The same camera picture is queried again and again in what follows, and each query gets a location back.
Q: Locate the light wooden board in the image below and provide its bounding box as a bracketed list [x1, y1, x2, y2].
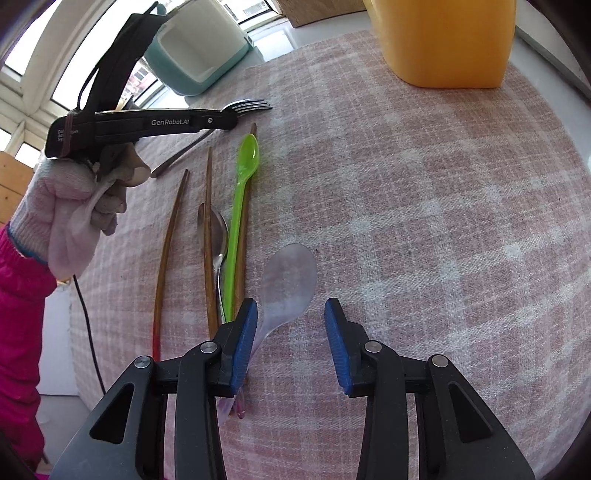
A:
[277, 0, 370, 28]

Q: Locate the person's left forearm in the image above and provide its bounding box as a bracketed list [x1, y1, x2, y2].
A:
[0, 226, 61, 472]

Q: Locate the yellow plastic container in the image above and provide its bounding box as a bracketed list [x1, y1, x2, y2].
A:
[361, 0, 518, 88]

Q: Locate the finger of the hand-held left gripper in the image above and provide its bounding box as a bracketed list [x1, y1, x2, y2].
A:
[196, 108, 239, 134]

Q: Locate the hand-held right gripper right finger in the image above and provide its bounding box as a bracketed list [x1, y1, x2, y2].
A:
[324, 298, 536, 480]

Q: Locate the brown wooden plank panel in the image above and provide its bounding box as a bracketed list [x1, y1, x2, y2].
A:
[0, 150, 35, 227]

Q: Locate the wooden chopstick red end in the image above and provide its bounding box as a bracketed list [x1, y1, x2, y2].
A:
[198, 203, 218, 340]
[233, 121, 258, 324]
[151, 169, 190, 365]
[204, 147, 221, 340]

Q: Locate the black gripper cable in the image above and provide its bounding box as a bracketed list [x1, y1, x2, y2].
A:
[71, 274, 110, 394]

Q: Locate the person's left hand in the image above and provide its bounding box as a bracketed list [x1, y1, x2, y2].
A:
[9, 143, 151, 280]

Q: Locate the white electric pot teal handle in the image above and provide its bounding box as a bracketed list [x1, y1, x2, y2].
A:
[143, 0, 254, 97]

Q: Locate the clear plastic spoon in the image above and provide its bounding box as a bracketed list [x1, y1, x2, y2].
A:
[217, 243, 318, 428]

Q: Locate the pink checked tablecloth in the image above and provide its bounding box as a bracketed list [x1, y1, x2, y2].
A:
[69, 30, 591, 480]

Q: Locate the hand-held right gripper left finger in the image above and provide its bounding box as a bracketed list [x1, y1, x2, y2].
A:
[50, 298, 259, 480]

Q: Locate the metal fork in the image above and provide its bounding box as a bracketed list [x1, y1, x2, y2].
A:
[151, 98, 273, 180]

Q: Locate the metal spoon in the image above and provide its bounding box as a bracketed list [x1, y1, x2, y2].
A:
[210, 208, 233, 324]

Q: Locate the white window frame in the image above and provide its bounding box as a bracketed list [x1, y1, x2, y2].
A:
[0, 0, 195, 153]

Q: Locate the green plastic spoon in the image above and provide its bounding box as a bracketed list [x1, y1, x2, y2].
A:
[224, 134, 260, 324]

